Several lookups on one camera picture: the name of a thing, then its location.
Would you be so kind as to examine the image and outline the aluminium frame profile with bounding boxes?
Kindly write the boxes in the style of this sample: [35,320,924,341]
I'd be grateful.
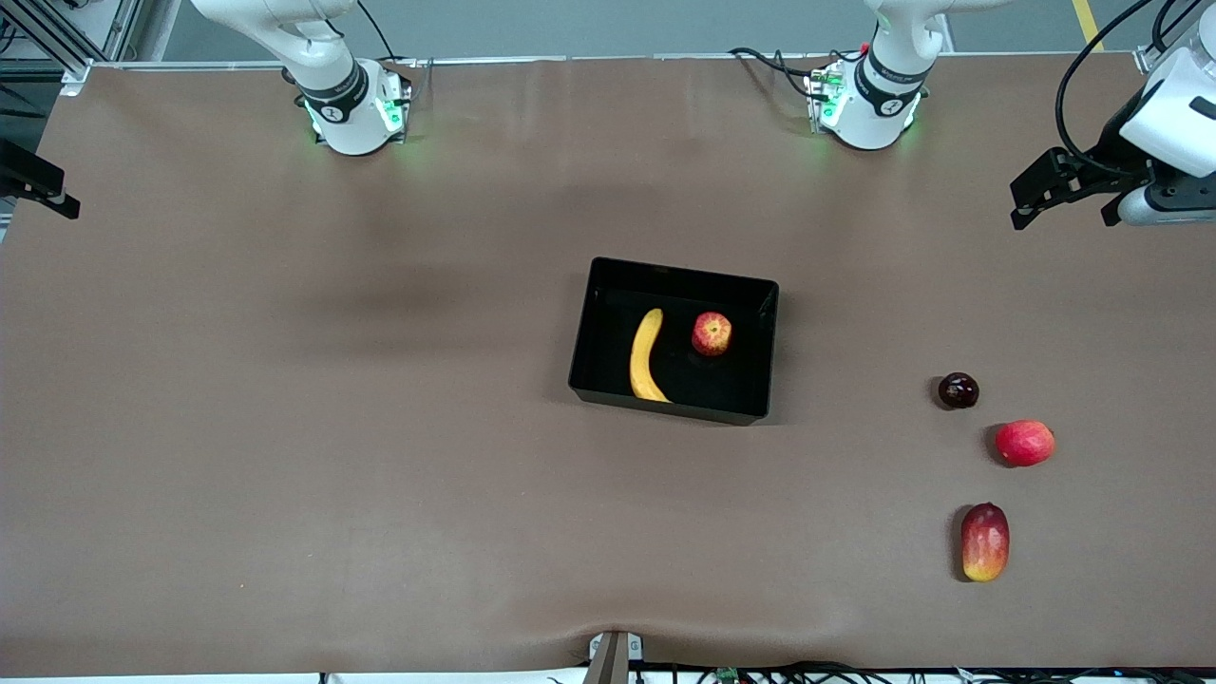
[0,0,143,96]

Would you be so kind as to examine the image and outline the black base cables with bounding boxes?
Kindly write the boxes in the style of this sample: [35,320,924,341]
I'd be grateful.
[729,46,861,101]

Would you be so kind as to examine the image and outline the yellow banana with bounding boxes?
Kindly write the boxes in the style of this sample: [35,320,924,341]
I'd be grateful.
[629,308,673,404]

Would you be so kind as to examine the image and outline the thin black base cable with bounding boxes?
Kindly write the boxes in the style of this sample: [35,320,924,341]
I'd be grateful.
[353,0,402,64]

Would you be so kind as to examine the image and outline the metal camera bracket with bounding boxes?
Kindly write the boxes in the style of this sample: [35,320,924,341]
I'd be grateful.
[587,630,645,684]

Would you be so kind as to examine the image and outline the black plastic box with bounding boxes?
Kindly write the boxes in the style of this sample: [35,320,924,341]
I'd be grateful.
[568,256,780,427]

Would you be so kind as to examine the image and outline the yellow floor tape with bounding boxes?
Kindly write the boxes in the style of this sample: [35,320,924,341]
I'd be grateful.
[1072,0,1106,53]

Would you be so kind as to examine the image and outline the brown table mat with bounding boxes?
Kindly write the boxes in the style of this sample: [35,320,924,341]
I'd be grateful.
[0,52,1216,677]

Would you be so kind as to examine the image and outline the small red yellow apple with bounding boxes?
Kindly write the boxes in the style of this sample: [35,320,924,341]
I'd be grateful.
[692,312,733,358]

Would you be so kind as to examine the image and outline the large red apple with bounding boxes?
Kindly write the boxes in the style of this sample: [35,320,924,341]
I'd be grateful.
[995,420,1056,468]

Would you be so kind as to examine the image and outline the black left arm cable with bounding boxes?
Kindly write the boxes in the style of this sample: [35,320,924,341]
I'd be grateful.
[1054,0,1200,178]

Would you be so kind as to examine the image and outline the red yellow mango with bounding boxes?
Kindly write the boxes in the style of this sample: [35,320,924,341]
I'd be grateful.
[959,503,1011,583]

